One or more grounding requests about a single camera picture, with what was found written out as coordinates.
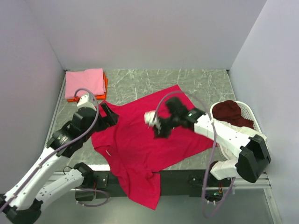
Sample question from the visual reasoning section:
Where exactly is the crimson red t-shirt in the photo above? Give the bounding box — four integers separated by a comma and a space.
91, 85, 213, 210

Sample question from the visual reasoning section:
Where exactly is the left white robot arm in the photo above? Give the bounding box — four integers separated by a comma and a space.
0, 103, 119, 224

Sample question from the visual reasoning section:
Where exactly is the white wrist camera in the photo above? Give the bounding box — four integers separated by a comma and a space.
144, 111, 161, 129
77, 93, 96, 111

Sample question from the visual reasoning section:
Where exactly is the cream white t-shirt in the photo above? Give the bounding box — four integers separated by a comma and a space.
217, 121, 268, 159

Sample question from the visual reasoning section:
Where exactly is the white laundry basket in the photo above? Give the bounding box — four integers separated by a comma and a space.
209, 100, 269, 164

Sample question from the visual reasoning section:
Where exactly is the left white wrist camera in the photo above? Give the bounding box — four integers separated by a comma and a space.
77, 93, 96, 111

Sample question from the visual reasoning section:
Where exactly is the folded pink t-shirt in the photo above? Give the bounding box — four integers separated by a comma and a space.
64, 68, 106, 100

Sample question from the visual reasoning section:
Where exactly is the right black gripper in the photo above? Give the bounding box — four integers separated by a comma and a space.
152, 114, 180, 140

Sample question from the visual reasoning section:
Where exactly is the aluminium frame rail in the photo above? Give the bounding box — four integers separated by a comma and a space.
39, 156, 273, 192

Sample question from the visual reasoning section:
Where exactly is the folded orange t-shirt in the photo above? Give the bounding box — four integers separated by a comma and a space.
66, 72, 109, 103

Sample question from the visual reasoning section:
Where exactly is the dark maroon t-shirt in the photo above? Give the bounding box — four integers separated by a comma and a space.
212, 100, 254, 129

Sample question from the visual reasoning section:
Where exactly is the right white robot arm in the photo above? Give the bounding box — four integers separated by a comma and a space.
144, 97, 271, 186

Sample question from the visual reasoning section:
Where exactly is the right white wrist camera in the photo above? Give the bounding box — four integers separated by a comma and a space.
144, 111, 161, 129

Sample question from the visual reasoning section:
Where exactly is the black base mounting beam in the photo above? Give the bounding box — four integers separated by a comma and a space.
74, 169, 232, 201

